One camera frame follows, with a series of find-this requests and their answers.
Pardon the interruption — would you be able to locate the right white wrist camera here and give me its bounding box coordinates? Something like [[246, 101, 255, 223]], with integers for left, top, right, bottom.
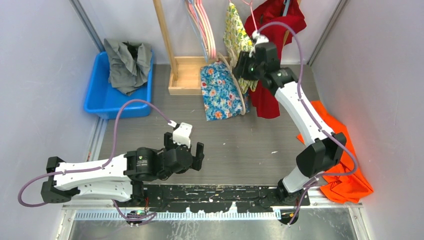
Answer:
[[249, 30, 269, 58]]

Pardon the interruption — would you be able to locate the yellow floral garment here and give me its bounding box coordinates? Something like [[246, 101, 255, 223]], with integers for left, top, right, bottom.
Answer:
[[222, 1, 259, 94]]

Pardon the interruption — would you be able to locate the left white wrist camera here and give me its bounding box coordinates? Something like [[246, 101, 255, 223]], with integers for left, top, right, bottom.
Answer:
[[168, 120, 193, 148]]

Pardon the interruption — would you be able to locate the orange garment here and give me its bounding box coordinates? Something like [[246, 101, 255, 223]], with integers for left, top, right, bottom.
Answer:
[[311, 100, 374, 204]]

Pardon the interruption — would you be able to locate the red skirt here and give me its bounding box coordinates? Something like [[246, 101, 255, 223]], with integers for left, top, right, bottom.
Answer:
[[244, 0, 307, 119]]

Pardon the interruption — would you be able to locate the slotted cable duct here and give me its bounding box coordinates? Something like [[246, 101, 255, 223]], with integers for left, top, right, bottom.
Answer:
[[74, 209, 281, 221]]

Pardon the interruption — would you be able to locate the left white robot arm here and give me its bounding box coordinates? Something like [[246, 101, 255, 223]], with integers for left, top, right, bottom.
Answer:
[[40, 132, 205, 207]]

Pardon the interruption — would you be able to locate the thin pink wire hanger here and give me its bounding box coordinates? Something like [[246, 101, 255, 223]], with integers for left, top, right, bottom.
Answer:
[[241, 0, 258, 32]]

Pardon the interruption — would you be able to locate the wooden clothes rack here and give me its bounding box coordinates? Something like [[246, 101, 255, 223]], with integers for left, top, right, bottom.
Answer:
[[153, 0, 217, 96]]

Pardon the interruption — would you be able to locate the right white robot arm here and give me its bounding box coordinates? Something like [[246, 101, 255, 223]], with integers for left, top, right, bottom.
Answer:
[[232, 42, 347, 206]]

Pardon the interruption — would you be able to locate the beige hanger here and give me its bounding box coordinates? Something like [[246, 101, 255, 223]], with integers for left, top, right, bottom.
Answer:
[[216, 52, 247, 116]]

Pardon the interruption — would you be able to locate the grey-blue hanger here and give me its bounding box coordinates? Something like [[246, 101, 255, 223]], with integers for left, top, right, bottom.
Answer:
[[281, 0, 291, 17]]

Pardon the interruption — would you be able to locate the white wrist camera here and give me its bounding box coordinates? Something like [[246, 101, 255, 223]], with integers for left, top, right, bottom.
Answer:
[[168, 120, 193, 148], [249, 30, 269, 58]]

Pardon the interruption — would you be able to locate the blue floral garment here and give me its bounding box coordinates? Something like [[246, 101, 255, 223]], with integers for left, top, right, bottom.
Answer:
[[200, 60, 250, 121]]

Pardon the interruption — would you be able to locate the blue plastic bin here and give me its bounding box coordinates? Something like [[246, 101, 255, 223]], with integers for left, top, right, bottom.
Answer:
[[84, 51, 154, 120]]

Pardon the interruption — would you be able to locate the grey garment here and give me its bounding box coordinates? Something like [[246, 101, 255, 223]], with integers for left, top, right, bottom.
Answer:
[[103, 38, 153, 96]]

